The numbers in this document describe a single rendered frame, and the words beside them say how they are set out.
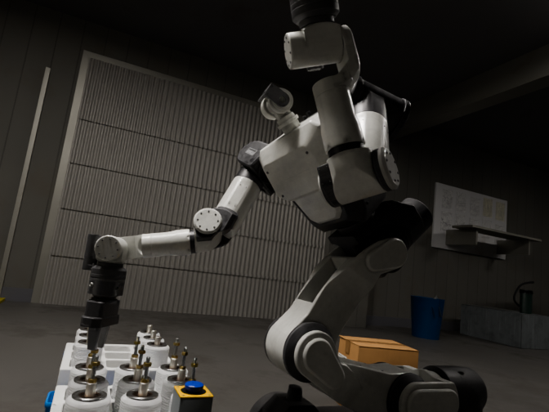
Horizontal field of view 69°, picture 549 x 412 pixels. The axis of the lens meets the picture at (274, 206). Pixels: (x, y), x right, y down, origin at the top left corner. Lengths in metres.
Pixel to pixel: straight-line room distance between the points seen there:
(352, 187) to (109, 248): 0.66
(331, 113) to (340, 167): 0.10
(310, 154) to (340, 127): 0.28
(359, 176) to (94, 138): 3.90
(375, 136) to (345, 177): 0.15
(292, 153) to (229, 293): 3.65
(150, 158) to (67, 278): 1.43
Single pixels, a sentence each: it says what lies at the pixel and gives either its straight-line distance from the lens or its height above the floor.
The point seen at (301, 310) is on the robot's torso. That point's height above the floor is 0.49.
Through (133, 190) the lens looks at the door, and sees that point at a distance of 4.36.
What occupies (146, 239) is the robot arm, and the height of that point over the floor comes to 0.62.
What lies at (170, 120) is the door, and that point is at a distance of 4.57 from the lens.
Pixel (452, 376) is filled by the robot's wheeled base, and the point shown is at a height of 0.34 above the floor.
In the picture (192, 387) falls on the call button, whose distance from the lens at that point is 0.93.
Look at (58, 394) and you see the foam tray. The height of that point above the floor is 0.18.
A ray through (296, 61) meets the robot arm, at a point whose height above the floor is 0.97.
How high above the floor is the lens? 0.59
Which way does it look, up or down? 9 degrees up
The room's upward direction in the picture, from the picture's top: 7 degrees clockwise
